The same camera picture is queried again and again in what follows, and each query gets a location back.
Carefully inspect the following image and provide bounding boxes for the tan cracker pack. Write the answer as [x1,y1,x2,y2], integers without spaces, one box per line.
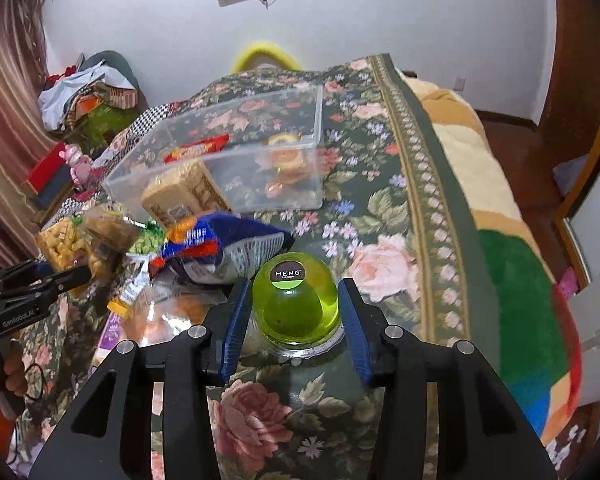
[140,160,230,230]

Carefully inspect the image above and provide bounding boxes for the yellow puffed snack bag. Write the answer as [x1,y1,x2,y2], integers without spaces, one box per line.
[36,218,90,272]

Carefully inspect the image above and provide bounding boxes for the striped curtain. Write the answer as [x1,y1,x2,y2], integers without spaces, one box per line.
[0,0,55,266]

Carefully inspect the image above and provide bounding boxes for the yellow plush item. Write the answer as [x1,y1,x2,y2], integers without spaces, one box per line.
[230,41,302,74]

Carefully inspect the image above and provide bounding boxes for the colourful fleece blanket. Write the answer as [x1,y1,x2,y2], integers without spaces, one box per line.
[402,76,582,443]

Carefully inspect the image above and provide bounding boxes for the small cakes pack in box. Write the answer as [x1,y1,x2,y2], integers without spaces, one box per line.
[265,132,311,198]

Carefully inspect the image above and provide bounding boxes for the green peas snack bag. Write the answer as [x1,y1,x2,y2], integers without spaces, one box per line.
[128,221,164,255]

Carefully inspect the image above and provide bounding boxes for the operator hand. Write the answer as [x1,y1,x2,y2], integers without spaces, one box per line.
[4,339,28,398]

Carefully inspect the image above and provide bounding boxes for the pink plush toy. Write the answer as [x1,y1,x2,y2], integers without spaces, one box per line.
[59,144,93,186]

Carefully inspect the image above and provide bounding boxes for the red orange biscuit pack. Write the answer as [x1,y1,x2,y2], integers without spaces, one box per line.
[163,133,230,164]

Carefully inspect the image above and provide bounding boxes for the floral green bedspread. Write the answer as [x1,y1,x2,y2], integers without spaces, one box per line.
[9,53,504,480]

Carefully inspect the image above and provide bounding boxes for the blue snack bag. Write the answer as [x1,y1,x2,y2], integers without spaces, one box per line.
[149,211,294,285]

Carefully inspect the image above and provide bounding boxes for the wooden door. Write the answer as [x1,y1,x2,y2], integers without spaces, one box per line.
[536,0,600,221]

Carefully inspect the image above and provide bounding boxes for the pile of clothes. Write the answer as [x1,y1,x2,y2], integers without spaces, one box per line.
[38,50,140,133]

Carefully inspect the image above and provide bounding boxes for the bread bag orange buns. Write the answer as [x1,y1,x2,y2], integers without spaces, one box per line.
[122,282,226,347]

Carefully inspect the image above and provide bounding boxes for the clear plastic storage box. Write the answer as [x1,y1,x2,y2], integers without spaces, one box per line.
[102,84,323,219]

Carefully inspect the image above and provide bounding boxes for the green jelly cup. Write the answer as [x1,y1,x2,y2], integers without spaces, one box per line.
[252,252,341,351]

